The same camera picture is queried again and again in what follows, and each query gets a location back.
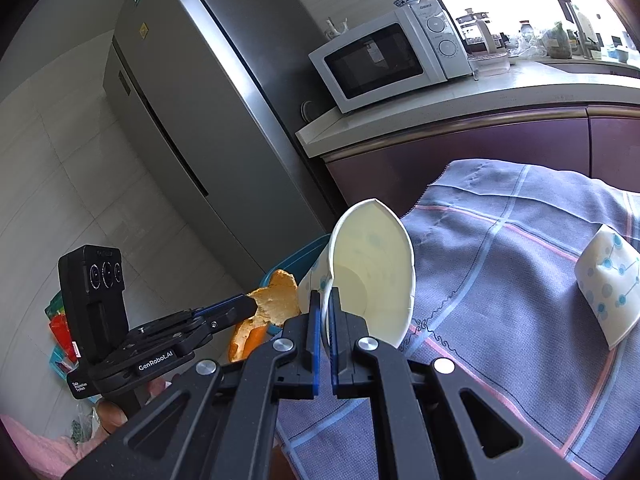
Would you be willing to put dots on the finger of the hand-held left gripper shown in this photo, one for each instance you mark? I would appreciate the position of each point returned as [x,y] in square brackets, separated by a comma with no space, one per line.
[225,302]
[235,317]

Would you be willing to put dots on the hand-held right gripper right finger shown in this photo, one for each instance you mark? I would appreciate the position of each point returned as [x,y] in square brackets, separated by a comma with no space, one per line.
[334,360]

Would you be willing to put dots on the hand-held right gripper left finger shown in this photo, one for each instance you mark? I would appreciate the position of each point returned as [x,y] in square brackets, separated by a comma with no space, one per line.
[315,350]

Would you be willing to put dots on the orange peel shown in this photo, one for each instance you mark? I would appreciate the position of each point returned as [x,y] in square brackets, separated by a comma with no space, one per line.
[272,300]

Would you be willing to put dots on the teal trash bin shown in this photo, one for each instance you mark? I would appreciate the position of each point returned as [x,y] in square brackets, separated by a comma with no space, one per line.
[300,252]

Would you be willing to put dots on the dotted paper cup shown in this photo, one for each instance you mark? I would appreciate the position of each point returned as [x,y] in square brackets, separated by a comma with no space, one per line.
[605,285]
[370,260]

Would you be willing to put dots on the person's left forearm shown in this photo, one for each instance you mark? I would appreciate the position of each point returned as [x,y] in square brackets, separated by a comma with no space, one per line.
[40,452]

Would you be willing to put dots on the person's left hand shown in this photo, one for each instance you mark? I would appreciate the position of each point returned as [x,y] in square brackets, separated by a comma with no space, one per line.
[112,416]

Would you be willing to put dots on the red packaging bag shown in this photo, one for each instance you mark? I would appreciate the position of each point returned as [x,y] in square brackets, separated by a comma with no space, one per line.
[60,335]

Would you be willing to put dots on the checked blue cloth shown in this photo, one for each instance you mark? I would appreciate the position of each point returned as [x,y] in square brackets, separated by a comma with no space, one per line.
[500,285]

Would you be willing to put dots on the grey refrigerator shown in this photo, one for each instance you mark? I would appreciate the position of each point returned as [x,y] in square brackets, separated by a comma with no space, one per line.
[190,110]

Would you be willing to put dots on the white kitchen counter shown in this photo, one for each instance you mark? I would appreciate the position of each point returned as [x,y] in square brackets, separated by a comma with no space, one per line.
[400,120]

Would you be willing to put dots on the purple lower cabinets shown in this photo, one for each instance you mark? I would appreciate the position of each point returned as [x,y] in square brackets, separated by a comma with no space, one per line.
[500,147]

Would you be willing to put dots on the flattened dotted paper cup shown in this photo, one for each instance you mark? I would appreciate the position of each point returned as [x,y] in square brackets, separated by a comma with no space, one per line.
[605,285]

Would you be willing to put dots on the white microwave oven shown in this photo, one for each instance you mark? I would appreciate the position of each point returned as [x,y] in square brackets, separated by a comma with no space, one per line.
[380,65]

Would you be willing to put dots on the white figurine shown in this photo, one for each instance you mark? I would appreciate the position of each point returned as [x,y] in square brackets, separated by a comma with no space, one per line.
[336,29]

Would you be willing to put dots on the flat food container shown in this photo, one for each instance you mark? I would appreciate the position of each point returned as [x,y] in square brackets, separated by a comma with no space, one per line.
[489,64]

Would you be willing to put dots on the glass kettle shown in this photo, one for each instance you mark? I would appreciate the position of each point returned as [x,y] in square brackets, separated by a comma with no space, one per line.
[475,30]

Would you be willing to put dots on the clear plastic bag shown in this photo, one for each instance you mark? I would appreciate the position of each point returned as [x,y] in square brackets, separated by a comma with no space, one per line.
[525,45]

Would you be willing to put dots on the bag of greens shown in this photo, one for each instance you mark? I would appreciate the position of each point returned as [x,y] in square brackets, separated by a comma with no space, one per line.
[556,40]

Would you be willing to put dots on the steel kitchen faucet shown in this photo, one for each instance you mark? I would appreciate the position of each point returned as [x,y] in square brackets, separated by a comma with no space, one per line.
[580,25]

